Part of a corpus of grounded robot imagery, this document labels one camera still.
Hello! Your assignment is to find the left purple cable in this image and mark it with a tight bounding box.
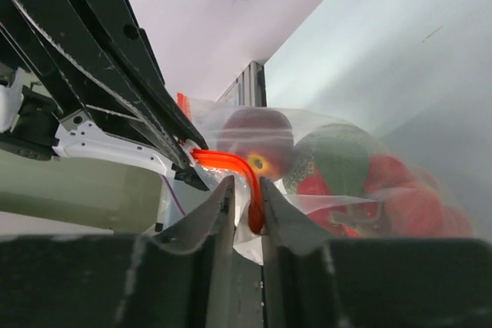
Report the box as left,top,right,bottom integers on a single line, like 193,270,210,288
161,174,188,217

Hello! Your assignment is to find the fake green melon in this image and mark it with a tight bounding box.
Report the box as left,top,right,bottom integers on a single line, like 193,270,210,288
282,124,386,197

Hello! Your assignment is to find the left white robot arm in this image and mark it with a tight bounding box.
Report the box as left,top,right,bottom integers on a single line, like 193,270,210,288
1,0,206,234

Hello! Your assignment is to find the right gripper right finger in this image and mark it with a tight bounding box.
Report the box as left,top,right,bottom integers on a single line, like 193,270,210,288
261,179,491,328

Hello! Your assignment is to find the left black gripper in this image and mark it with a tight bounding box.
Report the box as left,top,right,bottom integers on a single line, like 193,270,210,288
1,0,207,170

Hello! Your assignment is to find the fake red strawberries bunch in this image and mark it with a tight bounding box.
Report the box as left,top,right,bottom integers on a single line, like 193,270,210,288
297,154,474,238

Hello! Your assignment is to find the fake red apple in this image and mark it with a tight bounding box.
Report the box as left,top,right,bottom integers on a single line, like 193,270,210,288
217,107,294,181

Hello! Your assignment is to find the left aluminium frame post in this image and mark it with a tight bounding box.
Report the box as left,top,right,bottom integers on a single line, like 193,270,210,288
218,61,267,107

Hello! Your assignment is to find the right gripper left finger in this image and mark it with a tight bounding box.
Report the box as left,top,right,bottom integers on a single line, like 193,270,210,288
1,176,235,327

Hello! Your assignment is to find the clear zip top bag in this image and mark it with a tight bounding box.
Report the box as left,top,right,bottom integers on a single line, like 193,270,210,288
176,91,480,267

